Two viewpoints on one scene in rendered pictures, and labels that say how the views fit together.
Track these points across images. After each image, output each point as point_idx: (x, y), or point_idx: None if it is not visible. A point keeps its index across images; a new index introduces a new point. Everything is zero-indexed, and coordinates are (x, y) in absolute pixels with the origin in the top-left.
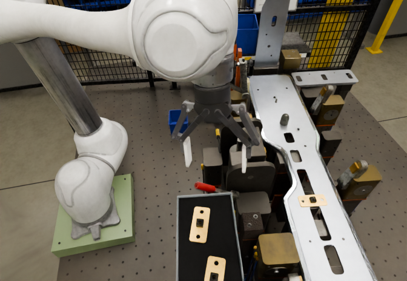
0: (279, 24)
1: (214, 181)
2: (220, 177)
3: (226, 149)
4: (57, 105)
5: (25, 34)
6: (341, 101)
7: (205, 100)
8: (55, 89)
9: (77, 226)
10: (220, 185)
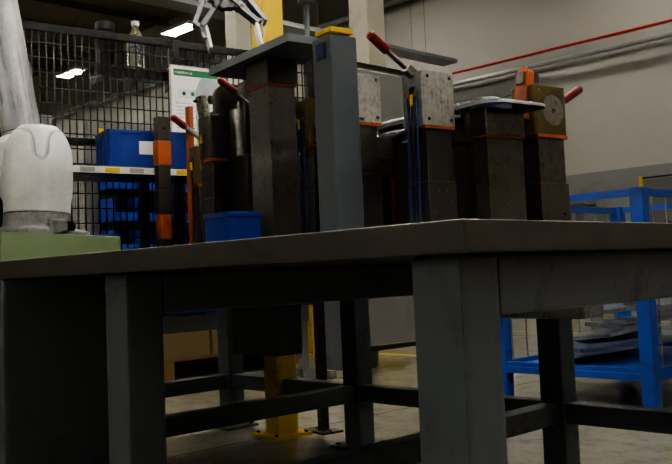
0: None
1: (221, 148)
2: (227, 142)
3: None
4: (4, 76)
5: None
6: None
7: None
8: (13, 49)
9: (28, 224)
10: (227, 158)
